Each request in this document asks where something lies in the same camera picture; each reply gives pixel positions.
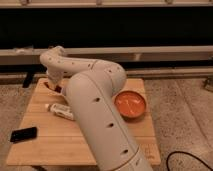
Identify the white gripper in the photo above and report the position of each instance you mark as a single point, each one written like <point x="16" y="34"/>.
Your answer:
<point x="54" y="79"/>

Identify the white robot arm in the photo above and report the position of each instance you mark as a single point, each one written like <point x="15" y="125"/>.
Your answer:
<point x="89" y="92"/>

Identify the orange ceramic bowl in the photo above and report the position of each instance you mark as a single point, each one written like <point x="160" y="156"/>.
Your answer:
<point x="130" y="104"/>

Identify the white plastic bottle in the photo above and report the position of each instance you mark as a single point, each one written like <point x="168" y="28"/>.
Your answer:
<point x="60" y="110"/>

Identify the black phone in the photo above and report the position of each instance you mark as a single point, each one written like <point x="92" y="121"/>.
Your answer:
<point x="23" y="134"/>

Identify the light wooden table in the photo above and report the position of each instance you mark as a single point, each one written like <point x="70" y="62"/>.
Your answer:
<point x="60" y="142"/>

